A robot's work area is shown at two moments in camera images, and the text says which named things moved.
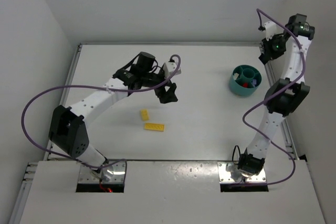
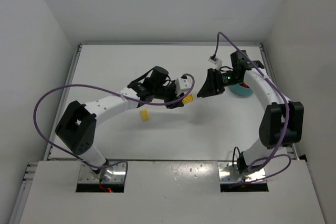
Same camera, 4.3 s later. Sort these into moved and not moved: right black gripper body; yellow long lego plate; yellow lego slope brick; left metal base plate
Moved: yellow long lego plate; right black gripper body
Not moved: yellow lego slope brick; left metal base plate
